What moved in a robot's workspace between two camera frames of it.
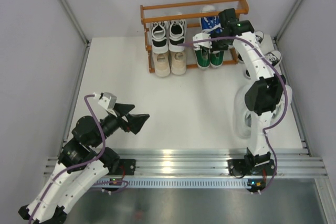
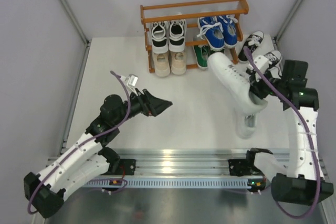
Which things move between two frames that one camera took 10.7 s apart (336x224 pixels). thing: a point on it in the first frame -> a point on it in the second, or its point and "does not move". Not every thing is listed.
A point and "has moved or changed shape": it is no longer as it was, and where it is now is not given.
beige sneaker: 161,64 does not move
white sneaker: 279,108 -> 235,84
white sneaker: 242,116 does not move
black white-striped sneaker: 159,32 does not move
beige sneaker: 178,63 does not move
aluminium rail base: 283,162 does not move
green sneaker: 202,55 does not move
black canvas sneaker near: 274,57 does not move
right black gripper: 214,49 -> 255,86
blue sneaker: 210,24 has moved or changed shape
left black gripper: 135,121 -> 150,105
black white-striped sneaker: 177,35 does not move
